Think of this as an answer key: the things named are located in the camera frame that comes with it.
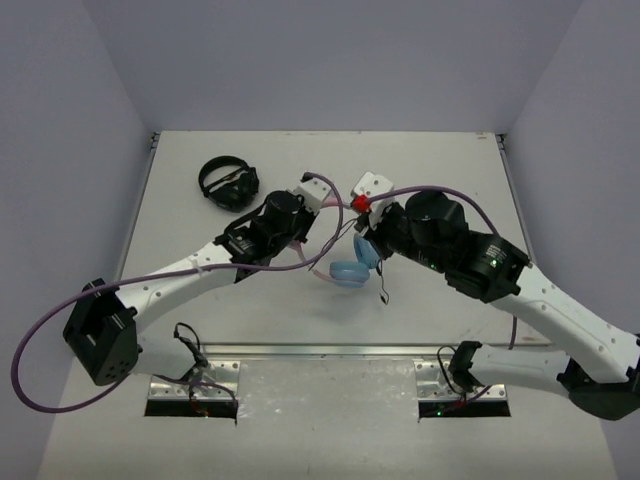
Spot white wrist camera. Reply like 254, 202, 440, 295
292, 172, 331, 215
350, 171, 395, 229

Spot pink blue cat-ear headphones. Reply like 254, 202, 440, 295
290, 194, 381, 288

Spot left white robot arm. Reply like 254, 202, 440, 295
63, 187, 328, 386

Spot left metal mounting bracket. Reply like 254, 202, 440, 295
147, 358, 241, 405

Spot metal mounting bracket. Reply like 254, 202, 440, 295
147, 358, 241, 405
414, 357, 507, 402

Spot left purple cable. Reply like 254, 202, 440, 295
10, 172, 346, 415

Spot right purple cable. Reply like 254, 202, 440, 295
369, 184, 521, 351

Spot black headphones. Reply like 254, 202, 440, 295
198, 155, 260, 213

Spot purple cable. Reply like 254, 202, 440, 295
10, 172, 346, 415
369, 184, 521, 351

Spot thin black audio cable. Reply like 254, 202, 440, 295
319, 217, 391, 305

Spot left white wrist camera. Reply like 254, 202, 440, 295
292, 172, 331, 215

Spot right metal mounting bracket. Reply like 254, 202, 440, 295
414, 357, 507, 402

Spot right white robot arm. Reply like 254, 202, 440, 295
351, 187, 639, 421

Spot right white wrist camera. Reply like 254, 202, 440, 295
350, 171, 395, 229

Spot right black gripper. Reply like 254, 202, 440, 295
355, 201, 448, 274

